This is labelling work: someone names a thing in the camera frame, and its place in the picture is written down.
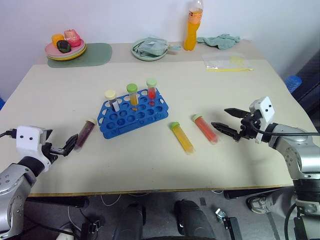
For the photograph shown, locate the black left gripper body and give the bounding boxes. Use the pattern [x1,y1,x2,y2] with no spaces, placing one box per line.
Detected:
[41,128,66,165]

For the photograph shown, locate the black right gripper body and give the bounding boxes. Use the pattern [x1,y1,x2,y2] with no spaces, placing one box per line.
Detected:
[234,110,263,143]

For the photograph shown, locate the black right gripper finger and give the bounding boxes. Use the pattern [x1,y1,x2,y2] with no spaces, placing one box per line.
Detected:
[210,121,241,141]
[224,107,251,119]

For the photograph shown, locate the purple tube with cream cap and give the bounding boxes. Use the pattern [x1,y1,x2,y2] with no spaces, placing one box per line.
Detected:
[73,118,98,154]

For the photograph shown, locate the orange-red tube with green cap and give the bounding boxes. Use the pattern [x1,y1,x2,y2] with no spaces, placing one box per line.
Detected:
[191,113,221,146]

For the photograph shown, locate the yellow tube with green cap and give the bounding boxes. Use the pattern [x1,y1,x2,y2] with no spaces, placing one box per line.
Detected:
[169,121,196,156]

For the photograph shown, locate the clear tube with cream cap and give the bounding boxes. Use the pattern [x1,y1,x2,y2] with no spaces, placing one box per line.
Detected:
[104,89,121,113]

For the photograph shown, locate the blue test tube rack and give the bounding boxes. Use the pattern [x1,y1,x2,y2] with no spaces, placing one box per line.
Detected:
[96,89,170,140]

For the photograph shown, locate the amber tube with green cap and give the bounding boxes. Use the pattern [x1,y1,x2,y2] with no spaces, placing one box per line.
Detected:
[125,83,140,113]

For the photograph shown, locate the red tube with green cap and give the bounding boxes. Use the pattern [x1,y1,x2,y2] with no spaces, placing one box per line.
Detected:
[145,77,159,106]

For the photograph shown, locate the black table crossbar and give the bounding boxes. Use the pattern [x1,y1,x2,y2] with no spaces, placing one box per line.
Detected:
[223,187,288,200]
[24,195,90,209]

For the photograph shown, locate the clear plastic zip bag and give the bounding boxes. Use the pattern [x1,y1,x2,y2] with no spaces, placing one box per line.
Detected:
[201,52,254,73]

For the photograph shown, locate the blue stacked stools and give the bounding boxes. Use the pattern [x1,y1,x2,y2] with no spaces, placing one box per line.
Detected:
[284,74,303,95]

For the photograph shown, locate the crumpled green cloth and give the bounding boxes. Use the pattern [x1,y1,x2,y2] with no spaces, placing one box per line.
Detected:
[196,33,242,50]

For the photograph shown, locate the black chair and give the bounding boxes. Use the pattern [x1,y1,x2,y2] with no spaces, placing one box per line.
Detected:
[290,53,320,116]

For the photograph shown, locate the white sneaker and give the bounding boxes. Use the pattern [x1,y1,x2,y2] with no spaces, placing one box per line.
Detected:
[245,194,269,215]

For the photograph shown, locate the small black floor box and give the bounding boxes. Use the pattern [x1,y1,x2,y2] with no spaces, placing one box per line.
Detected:
[80,219,106,236]

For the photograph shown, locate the grey trouser leg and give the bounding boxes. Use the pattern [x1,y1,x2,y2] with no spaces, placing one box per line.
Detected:
[264,187,299,219]

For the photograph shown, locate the stack of coloured plates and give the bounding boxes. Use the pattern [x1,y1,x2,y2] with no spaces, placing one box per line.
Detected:
[47,44,88,62]

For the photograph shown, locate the green placemat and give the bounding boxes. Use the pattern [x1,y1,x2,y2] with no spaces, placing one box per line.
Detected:
[47,42,113,69]

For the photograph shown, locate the orange soda bottle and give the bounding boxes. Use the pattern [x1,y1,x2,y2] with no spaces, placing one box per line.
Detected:
[183,0,204,52]

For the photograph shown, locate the black floor device with clamp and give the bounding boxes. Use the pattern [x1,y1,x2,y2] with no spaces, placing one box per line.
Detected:
[215,207,243,240]

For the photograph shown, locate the dark rounded shape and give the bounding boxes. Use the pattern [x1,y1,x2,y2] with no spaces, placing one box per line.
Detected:
[112,201,147,240]
[173,198,216,240]

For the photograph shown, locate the dark green toy fruit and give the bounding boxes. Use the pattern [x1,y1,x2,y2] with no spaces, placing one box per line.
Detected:
[56,39,72,54]

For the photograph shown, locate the pink plate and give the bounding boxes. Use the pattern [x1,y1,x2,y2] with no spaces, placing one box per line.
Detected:
[44,39,86,57]

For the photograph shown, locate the orange toy fruit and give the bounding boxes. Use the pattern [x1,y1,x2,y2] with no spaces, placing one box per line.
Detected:
[51,33,66,48]

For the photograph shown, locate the pink toy fruit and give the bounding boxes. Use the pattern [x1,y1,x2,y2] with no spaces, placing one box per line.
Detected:
[63,28,82,48]

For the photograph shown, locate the pale green plate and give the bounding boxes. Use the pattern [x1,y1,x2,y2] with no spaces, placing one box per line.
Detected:
[131,37,171,62]

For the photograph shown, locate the folded green fabric pouch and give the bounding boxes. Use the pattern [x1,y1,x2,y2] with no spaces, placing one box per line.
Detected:
[135,36,183,56]

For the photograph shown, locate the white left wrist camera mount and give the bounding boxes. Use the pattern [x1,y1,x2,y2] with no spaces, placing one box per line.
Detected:
[15,125,53,173]

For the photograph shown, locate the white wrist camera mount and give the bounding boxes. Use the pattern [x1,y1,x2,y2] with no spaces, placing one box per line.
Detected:
[15,125,53,173]
[248,96,276,145]

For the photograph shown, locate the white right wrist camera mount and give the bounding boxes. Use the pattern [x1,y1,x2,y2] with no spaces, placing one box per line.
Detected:
[248,96,276,145]

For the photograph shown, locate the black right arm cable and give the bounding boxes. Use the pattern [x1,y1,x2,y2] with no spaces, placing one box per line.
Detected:
[249,119,320,137]

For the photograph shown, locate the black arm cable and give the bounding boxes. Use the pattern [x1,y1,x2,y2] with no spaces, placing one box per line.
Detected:
[0,129,17,139]
[249,119,320,137]

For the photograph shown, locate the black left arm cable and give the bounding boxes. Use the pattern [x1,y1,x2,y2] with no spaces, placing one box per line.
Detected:
[0,129,17,139]

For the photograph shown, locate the white floor cable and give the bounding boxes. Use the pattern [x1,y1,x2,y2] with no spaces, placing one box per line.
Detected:
[99,191,151,207]

